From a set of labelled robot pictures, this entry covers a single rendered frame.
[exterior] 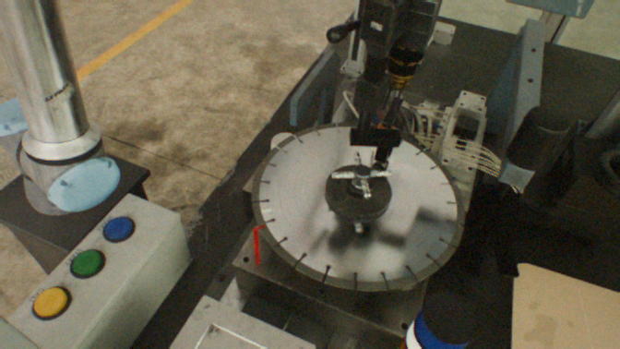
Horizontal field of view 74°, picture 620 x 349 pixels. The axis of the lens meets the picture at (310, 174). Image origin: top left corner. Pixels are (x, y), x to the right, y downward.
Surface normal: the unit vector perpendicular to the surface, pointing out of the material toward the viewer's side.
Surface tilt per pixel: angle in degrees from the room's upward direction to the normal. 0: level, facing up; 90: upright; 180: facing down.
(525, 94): 0
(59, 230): 0
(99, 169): 98
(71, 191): 98
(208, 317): 0
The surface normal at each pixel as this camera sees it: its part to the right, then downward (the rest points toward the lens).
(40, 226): 0.06, -0.67
